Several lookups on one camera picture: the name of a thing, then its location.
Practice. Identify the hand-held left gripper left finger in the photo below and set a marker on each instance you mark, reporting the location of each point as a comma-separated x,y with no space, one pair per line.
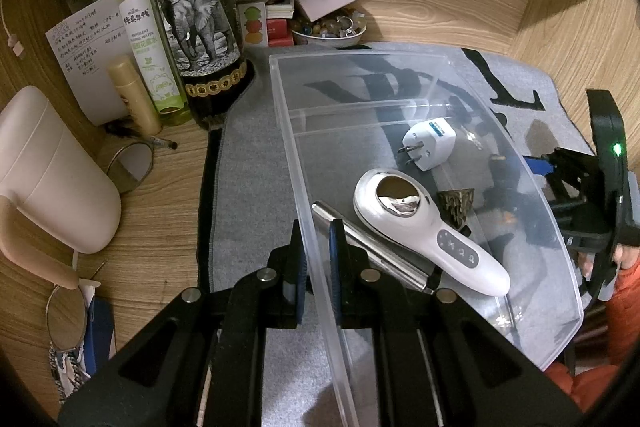
300,277

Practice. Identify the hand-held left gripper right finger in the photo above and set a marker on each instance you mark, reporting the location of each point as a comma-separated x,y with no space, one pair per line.
334,277

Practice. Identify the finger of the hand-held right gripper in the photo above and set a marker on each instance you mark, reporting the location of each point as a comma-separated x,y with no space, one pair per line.
539,167
570,207

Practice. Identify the silver black slim lighter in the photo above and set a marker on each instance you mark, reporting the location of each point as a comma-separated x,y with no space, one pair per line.
385,259

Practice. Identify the small bronze metal ornament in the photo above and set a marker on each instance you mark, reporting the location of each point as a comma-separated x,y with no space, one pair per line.
455,206

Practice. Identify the clear plastic storage bin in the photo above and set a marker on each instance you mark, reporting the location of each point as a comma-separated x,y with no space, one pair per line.
450,107

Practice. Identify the white plug adapter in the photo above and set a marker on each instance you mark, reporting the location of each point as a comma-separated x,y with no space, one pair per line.
425,147

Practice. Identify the white handheld massager device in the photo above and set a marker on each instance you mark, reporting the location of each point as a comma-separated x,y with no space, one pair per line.
450,247

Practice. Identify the person's right hand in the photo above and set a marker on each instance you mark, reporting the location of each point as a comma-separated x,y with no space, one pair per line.
587,264

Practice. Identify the grey mat with black letters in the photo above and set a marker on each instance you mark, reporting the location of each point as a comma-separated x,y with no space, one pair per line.
250,187

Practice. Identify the blue flat case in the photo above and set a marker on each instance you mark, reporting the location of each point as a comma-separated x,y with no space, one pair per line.
102,337

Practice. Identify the white bowl of beads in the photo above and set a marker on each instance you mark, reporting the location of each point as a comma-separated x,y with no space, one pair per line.
330,38

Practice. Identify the beige cosmetic tube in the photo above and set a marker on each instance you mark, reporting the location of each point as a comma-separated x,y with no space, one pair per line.
132,97

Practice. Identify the small red box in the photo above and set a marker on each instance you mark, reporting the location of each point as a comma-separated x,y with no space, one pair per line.
279,32

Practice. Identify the white box with fruit print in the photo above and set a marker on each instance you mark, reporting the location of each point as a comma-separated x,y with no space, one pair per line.
252,24

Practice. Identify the green spray bottle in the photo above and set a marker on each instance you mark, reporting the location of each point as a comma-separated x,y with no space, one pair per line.
145,37

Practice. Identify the handwritten paper note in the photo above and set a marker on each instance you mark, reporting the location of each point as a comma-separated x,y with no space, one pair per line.
80,52

